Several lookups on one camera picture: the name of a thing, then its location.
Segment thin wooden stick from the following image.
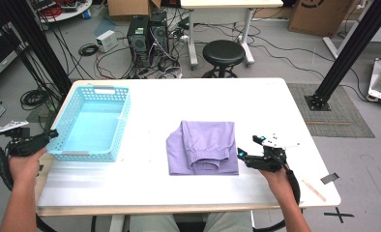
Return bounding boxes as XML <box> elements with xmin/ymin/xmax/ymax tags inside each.
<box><xmin>302</xmin><ymin>179</ymin><xmax>327</xmax><ymax>203</ymax></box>

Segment gripper black corrugated cable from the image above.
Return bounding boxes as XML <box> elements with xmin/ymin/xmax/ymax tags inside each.
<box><xmin>0</xmin><ymin>131</ymin><xmax>58</xmax><ymax>232</ymax></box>
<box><xmin>252</xmin><ymin>168</ymin><xmax>302</xmax><ymax>232</ymax></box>

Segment light blue plastic basket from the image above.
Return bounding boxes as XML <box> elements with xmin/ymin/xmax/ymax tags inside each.
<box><xmin>46</xmin><ymin>85</ymin><xmax>132</xmax><ymax>162</ymax></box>

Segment white desk with white legs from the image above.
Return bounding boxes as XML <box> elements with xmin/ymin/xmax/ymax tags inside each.
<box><xmin>180</xmin><ymin>0</ymin><xmax>284</xmax><ymax>71</ymax></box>

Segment white table cover sheet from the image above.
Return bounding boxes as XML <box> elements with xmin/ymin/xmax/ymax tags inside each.
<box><xmin>37</xmin><ymin>77</ymin><xmax>341</xmax><ymax>208</ymax></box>

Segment right gripper black corrugated cable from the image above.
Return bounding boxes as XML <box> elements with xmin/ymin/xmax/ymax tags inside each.
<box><xmin>252</xmin><ymin>168</ymin><xmax>302</xmax><ymax>232</ymax></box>

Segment left gripper black corrugated cable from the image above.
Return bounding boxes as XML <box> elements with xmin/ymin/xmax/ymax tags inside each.
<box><xmin>0</xmin><ymin>131</ymin><xmax>58</xmax><ymax>232</ymax></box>

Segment brown cardboard box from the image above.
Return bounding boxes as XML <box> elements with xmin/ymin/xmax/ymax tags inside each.
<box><xmin>106</xmin><ymin>0</ymin><xmax>162</xmax><ymax>17</ymax></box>

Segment purple shorts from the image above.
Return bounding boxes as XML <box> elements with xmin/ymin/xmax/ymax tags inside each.
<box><xmin>165</xmin><ymin>120</ymin><xmax>240</xmax><ymax>177</ymax></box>

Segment person's right hand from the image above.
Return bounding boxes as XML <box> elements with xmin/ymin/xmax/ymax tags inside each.
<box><xmin>259</xmin><ymin>167</ymin><xmax>296</xmax><ymax>202</ymax></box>

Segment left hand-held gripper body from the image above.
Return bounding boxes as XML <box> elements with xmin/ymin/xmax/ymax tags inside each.
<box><xmin>0</xmin><ymin>120</ymin><xmax>46</xmax><ymax>159</ymax></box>

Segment black computer tower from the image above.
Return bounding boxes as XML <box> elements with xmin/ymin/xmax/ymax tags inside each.
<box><xmin>126</xmin><ymin>14</ymin><xmax>151</xmax><ymax>69</ymax></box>

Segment black tape cross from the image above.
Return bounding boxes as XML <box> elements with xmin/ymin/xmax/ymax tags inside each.
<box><xmin>323</xmin><ymin>207</ymin><xmax>355</xmax><ymax>224</ymax></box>

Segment black metal frame post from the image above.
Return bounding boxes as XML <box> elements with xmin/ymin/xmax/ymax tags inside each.
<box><xmin>1</xmin><ymin>0</ymin><xmax>73</xmax><ymax>98</ymax></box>
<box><xmin>304</xmin><ymin>0</ymin><xmax>381</xmax><ymax>112</ymax></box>

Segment white round table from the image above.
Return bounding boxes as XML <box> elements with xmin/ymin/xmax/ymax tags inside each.
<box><xmin>30</xmin><ymin>0</ymin><xmax>94</xmax><ymax>23</ymax></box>

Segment large printed cardboard box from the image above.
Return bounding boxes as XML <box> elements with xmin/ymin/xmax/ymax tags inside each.
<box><xmin>288</xmin><ymin>0</ymin><xmax>357</xmax><ymax>38</ymax></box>

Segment grey floor mat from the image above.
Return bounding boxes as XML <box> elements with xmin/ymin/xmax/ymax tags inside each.
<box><xmin>286</xmin><ymin>82</ymin><xmax>376</xmax><ymax>139</ymax></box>

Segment person's legs in grey trousers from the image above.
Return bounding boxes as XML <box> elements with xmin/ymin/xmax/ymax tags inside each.
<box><xmin>129</xmin><ymin>211</ymin><xmax>254</xmax><ymax>232</ymax></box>

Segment small white box device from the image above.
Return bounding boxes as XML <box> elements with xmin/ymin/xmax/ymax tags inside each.
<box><xmin>95</xmin><ymin>29</ymin><xmax>119</xmax><ymax>53</ymax></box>

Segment black round stool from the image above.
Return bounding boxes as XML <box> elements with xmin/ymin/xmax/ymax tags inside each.
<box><xmin>201</xmin><ymin>40</ymin><xmax>247</xmax><ymax>79</ymax></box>

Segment grey computer tower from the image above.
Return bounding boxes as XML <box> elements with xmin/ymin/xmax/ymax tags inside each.
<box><xmin>149</xmin><ymin>12</ymin><xmax>170</xmax><ymax>62</ymax></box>

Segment coiled black cable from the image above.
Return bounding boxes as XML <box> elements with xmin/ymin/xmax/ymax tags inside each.
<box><xmin>19</xmin><ymin>88</ymin><xmax>51</xmax><ymax>111</ymax></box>
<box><xmin>77</xmin><ymin>43</ymin><xmax>100</xmax><ymax>57</ymax></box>

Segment person's left hand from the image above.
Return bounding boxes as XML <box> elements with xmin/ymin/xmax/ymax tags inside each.
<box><xmin>8</xmin><ymin>146</ymin><xmax>47</xmax><ymax>191</ymax></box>

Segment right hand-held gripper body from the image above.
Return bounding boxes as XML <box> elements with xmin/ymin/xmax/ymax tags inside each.
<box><xmin>246</xmin><ymin>133</ymin><xmax>301</xmax><ymax>173</ymax></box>

